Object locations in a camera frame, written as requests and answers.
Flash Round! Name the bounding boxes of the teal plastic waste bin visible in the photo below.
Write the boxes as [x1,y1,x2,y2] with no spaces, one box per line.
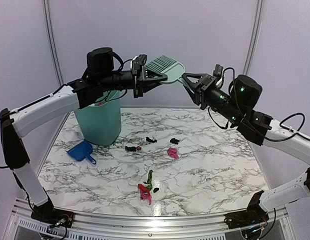
[74,91,121,146]

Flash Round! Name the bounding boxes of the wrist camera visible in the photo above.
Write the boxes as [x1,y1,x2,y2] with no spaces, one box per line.
[130,54,147,75]
[213,64,224,89]

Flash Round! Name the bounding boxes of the left aluminium corner post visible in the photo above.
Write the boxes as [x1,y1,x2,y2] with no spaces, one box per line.
[42,0,65,86]

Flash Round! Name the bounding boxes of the aluminium front frame rail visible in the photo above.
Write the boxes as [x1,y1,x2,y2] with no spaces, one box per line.
[9,209,289,240]

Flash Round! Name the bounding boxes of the blue plastic dustpan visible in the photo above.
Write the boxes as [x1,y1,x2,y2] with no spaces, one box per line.
[67,140,97,166]

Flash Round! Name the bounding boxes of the green paper scrap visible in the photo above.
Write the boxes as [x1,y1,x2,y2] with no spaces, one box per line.
[143,169,153,191]

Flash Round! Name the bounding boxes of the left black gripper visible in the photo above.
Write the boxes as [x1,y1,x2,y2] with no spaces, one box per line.
[99,59,168,98]

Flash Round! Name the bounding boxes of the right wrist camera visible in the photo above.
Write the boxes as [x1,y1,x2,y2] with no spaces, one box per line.
[213,64,224,89]

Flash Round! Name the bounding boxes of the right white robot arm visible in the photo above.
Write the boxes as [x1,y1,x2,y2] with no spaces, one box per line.
[182,73,310,224]

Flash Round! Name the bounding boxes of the black paper scrap right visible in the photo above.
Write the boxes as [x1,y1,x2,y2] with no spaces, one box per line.
[170,138,180,145]

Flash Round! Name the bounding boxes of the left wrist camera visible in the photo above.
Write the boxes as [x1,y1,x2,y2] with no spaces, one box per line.
[130,54,147,75]

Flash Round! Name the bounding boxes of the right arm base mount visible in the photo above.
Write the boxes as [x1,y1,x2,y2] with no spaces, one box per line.
[224,190,269,229]

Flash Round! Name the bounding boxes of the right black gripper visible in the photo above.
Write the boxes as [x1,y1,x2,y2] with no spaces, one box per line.
[182,72,243,124]

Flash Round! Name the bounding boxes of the pink paper scrap centre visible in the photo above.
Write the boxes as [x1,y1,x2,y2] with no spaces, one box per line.
[167,148,179,160]

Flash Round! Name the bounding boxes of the black and white paper scrap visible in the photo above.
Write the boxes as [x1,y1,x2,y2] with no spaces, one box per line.
[146,134,157,143]

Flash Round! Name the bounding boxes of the teal hand brush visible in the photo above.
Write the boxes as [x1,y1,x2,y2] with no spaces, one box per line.
[145,55,186,86]

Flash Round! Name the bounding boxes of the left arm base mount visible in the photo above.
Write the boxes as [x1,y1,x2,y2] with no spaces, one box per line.
[28,198,75,228]

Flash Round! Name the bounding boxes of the black and pink paper scrap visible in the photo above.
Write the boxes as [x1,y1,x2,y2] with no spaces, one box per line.
[125,146,142,152]

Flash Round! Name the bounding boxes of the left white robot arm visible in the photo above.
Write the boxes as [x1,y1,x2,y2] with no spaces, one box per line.
[0,47,168,223]

